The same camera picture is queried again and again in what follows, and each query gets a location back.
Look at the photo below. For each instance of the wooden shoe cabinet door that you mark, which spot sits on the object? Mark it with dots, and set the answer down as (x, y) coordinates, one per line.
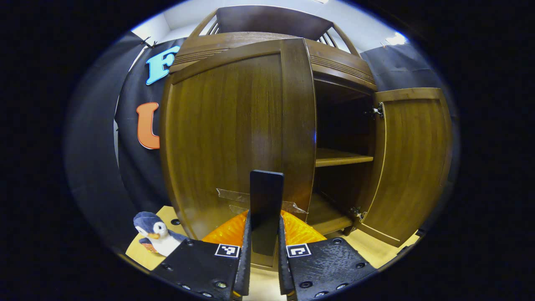
(409, 167)
(225, 125)

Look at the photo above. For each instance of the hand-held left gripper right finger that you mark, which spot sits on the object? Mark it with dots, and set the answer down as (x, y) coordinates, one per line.
(326, 265)

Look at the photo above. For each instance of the metal door hinge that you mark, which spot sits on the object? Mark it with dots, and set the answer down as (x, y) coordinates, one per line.
(376, 110)
(358, 214)

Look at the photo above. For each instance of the small ceiling light panel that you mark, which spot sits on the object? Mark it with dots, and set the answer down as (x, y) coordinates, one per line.
(396, 39)

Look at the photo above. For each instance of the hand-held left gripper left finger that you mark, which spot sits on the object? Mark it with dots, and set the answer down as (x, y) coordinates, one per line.
(205, 267)

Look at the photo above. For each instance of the penguin plush toy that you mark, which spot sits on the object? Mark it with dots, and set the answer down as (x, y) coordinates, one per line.
(161, 236)

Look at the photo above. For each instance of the black backdrop cloth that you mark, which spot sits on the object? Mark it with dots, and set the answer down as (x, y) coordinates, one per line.
(96, 167)

